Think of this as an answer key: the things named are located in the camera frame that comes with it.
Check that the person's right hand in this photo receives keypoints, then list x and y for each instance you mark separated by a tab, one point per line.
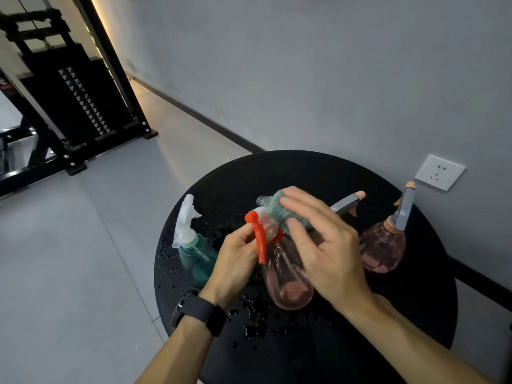
336	259

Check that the person's left hand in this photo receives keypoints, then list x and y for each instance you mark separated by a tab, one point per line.
230	271

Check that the person's right thumb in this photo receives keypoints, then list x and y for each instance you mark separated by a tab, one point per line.
296	237

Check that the person's right middle finger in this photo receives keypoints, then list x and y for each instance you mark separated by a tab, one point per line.
314	197

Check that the person's left fingers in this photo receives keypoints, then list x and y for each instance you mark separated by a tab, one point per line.
240	237

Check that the green cleaning cloth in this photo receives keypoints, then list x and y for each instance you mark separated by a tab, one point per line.
276	211

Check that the pink spray bottle red trigger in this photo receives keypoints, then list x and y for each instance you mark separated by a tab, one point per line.
288	281

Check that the person's left forearm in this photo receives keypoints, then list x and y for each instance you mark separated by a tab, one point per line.
180	351

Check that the person's right forearm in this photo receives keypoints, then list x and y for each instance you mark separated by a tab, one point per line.
404	343

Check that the pink spray bottle grey nozzle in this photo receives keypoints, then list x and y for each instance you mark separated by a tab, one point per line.
346	203
382	247

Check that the teal spray bottle clear trigger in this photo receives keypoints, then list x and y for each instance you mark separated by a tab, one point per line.
198	257

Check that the black smartwatch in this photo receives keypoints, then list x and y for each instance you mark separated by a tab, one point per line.
204	311

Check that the black weight stack gym machine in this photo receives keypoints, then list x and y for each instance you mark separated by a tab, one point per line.
68	91

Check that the white wall socket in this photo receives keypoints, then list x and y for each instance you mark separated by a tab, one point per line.
439	172

